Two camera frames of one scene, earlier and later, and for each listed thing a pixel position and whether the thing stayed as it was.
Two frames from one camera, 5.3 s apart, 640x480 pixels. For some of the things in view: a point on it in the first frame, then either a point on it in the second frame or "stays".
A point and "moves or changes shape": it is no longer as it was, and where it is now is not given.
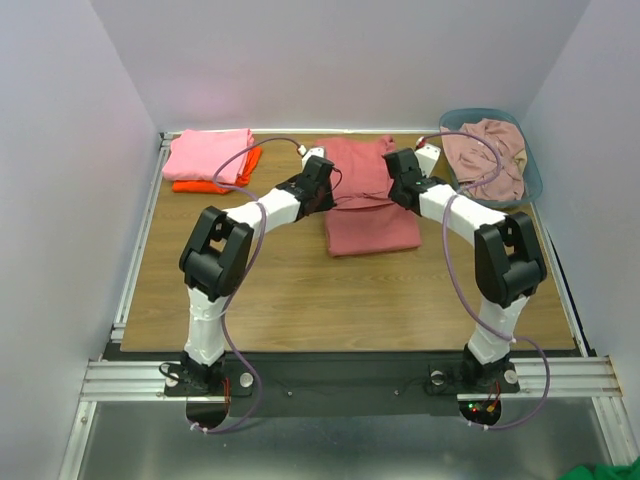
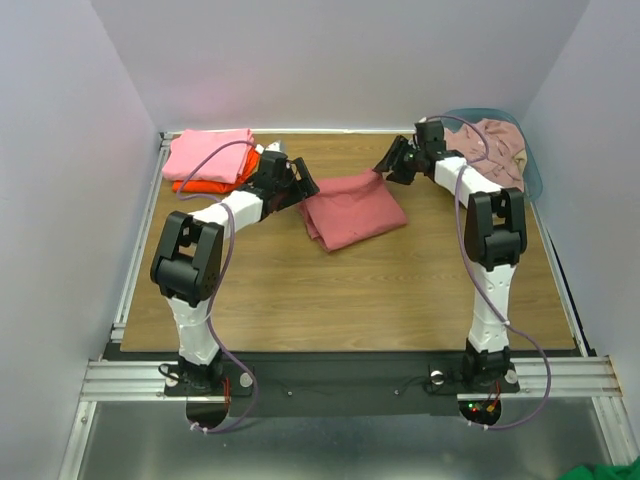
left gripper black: x=328 y=203 to x=306 y=186
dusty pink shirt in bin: x=473 y=158 stays
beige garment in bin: x=521 y=160 stays
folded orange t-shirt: x=192 y=186 stays
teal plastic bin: x=532 y=178 stays
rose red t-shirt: x=364 y=221 moves or changes shape
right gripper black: x=396 y=192 to x=403 y=160
